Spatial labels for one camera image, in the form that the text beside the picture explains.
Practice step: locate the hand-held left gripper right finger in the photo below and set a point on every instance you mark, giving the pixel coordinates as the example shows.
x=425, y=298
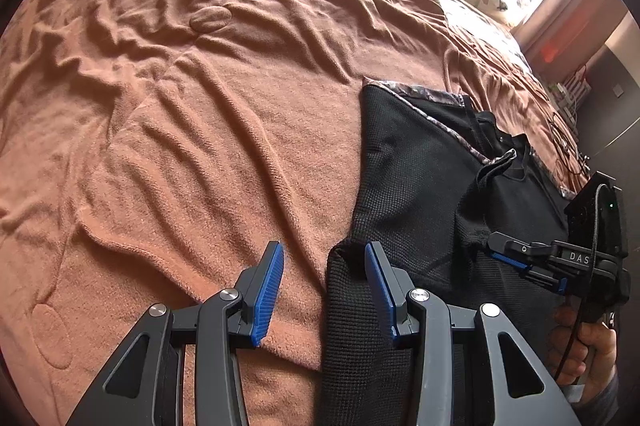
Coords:
x=380, y=293

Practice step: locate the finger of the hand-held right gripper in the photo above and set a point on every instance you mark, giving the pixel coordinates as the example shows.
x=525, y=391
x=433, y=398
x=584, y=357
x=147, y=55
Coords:
x=555, y=282
x=515, y=250

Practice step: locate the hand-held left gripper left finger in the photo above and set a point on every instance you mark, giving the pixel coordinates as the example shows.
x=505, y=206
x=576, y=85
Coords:
x=267, y=293

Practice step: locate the black knit garment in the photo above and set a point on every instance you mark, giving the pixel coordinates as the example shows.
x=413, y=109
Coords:
x=415, y=186

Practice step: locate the person's right forearm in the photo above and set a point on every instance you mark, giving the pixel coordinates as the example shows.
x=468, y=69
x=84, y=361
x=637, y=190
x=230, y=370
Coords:
x=597, y=406

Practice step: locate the person's right hand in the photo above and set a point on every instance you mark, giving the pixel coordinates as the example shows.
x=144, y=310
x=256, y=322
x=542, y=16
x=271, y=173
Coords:
x=597, y=346

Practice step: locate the white nightstand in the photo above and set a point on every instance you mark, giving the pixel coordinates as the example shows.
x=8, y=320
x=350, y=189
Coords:
x=570, y=93

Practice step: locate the brown fleece blanket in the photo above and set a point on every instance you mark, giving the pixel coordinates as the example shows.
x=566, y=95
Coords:
x=200, y=105

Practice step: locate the pink curtain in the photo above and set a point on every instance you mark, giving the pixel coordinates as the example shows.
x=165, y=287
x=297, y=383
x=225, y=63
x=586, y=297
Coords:
x=560, y=5

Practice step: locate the patterned bed sheet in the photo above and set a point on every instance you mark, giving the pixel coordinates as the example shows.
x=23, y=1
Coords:
x=480, y=25

